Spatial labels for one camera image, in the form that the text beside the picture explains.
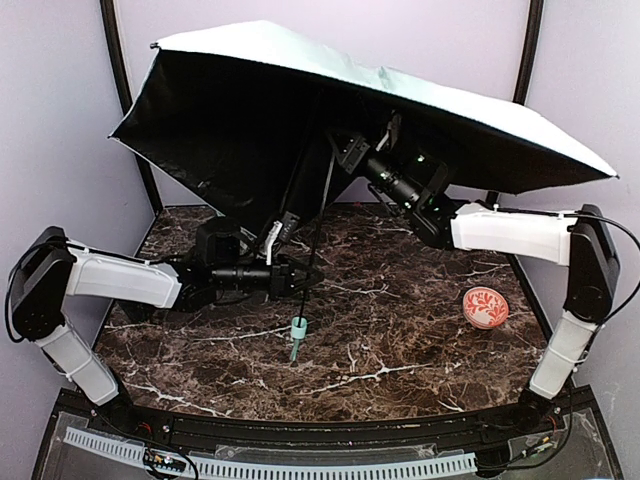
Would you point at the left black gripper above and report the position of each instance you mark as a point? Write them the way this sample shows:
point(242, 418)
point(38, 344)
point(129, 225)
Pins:
point(279, 278)

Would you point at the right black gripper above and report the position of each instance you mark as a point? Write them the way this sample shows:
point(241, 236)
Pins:
point(353, 153)

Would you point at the mint and black folding umbrella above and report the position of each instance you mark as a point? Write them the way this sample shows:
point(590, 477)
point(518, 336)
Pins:
point(238, 113)

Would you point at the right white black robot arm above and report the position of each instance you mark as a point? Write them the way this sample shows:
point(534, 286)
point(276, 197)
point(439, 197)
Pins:
point(578, 240)

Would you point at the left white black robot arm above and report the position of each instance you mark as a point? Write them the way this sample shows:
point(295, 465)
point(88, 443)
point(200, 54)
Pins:
point(223, 259)

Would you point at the red white patterned bowl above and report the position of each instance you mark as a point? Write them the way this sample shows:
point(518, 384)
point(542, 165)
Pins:
point(485, 308)

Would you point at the small green circuit board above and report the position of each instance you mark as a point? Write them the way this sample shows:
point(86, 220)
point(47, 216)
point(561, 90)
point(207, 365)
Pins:
point(163, 462)

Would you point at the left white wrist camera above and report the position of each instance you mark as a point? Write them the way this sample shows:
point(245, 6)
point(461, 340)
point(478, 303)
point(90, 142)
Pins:
point(281, 231)

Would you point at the right black frame post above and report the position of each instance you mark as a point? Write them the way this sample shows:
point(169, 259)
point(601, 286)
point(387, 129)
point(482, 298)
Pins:
point(529, 49)

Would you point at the black frame post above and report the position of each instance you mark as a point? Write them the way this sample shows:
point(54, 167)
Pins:
point(123, 90)
point(529, 49)

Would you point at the white slotted cable duct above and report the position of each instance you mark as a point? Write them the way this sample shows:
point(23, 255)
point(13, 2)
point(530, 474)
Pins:
point(259, 463)

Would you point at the left black frame post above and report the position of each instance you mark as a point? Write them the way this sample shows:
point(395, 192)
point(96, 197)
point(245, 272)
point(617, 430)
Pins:
point(123, 90)

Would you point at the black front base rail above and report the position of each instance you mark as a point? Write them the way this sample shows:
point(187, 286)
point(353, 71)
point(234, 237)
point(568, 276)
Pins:
point(488, 429)

